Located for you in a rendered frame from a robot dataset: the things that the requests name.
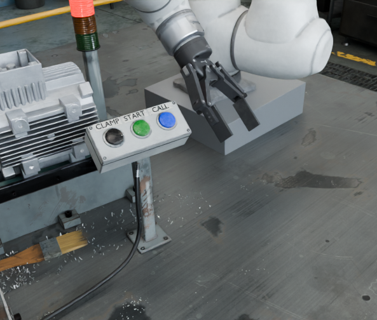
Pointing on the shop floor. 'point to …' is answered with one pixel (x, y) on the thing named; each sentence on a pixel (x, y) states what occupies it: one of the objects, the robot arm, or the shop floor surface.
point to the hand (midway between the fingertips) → (238, 128)
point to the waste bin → (29, 4)
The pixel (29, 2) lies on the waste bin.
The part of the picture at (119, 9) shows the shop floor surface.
